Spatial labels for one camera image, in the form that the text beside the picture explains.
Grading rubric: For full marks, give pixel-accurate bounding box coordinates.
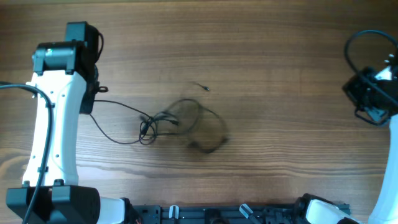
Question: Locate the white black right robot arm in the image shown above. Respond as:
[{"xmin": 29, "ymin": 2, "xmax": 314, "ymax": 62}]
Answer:
[{"xmin": 209, "ymin": 57, "xmax": 389, "ymax": 221}]

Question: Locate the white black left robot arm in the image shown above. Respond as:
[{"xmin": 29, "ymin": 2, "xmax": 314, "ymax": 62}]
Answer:
[{"xmin": 6, "ymin": 22, "xmax": 142, "ymax": 223}]

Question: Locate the black left camera cable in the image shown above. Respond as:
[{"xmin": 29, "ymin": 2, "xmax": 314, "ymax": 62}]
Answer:
[{"xmin": 0, "ymin": 30, "xmax": 105, "ymax": 224}]

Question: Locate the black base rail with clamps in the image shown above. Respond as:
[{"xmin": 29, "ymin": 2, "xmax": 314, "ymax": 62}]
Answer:
[{"xmin": 133, "ymin": 204, "xmax": 308, "ymax": 224}]

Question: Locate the black USB cable bundle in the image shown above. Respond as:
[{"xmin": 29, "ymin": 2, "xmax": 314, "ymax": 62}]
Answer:
[{"xmin": 89, "ymin": 81, "xmax": 229, "ymax": 155}]

